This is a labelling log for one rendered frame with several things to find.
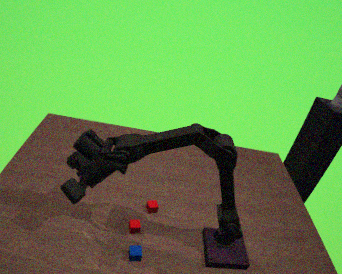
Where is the blue cube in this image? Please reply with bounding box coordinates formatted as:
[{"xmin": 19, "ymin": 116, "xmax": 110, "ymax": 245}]
[{"xmin": 129, "ymin": 245, "xmax": 142, "ymax": 262}]

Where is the red cube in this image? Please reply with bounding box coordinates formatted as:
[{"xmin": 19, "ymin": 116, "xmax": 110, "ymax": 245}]
[
  {"xmin": 146, "ymin": 200, "xmax": 158, "ymax": 214},
  {"xmin": 129, "ymin": 219, "xmax": 141, "ymax": 234}
]

